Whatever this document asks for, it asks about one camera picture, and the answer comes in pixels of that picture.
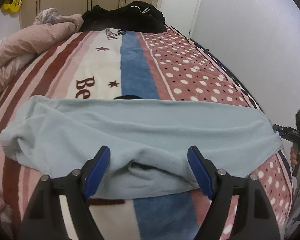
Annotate light blue pants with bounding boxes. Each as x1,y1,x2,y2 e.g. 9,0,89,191
0,95,283,199

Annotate person right hand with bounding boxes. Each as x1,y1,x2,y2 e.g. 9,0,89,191
289,144,300,169

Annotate pink striped quilt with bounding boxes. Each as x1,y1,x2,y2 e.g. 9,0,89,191
0,8,84,95

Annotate black clothes pile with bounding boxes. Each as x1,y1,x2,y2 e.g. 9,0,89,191
79,1,167,34

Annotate white door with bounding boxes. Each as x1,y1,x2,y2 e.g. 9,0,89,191
160,0,200,37

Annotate yellow ukulele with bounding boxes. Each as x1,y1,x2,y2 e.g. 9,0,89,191
0,0,23,15

